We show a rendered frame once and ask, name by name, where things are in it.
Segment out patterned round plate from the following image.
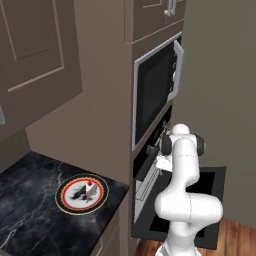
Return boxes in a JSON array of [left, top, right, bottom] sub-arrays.
[[54, 172, 110, 216]]

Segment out dark oven knob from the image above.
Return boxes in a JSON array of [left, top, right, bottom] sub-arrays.
[[145, 144, 156, 157]]

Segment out brown cupboard door above microwave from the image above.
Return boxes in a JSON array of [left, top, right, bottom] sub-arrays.
[[124, 0, 187, 44]]

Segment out metal oven rack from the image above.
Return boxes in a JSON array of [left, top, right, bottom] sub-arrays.
[[134, 159, 168, 203]]

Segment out brown lower cabinet front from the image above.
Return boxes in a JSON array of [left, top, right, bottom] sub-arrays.
[[89, 210, 122, 256]]

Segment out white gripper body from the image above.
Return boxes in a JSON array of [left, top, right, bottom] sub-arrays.
[[155, 155, 175, 173]]

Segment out brown upper cupboard door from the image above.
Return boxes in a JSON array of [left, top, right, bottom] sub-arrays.
[[0, 0, 84, 143]]

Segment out silver cupboard handle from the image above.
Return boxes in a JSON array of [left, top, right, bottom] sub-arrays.
[[162, 0, 177, 18]]

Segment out built-in black microwave oven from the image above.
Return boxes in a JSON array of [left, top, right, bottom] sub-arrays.
[[131, 31, 185, 153]]

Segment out black oven door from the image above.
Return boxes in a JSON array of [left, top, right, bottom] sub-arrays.
[[131, 166, 228, 251]]

